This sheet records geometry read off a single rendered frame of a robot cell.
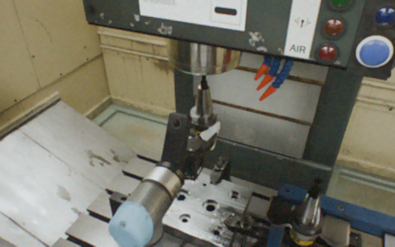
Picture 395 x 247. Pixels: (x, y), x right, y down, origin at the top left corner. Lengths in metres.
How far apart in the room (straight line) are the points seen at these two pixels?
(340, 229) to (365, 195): 1.05
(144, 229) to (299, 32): 0.39
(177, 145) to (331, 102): 0.69
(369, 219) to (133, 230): 0.46
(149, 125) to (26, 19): 0.86
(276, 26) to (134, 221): 0.38
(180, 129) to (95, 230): 0.54
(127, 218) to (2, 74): 1.15
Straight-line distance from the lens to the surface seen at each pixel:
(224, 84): 1.25
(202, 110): 0.77
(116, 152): 1.70
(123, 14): 0.53
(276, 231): 0.84
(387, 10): 0.41
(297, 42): 0.43
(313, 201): 0.67
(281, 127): 1.28
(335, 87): 1.21
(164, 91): 1.94
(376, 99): 1.62
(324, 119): 1.27
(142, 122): 2.06
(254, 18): 0.44
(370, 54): 0.42
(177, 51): 0.66
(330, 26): 0.42
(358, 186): 1.81
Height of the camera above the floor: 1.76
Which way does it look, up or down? 36 degrees down
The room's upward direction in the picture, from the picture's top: straight up
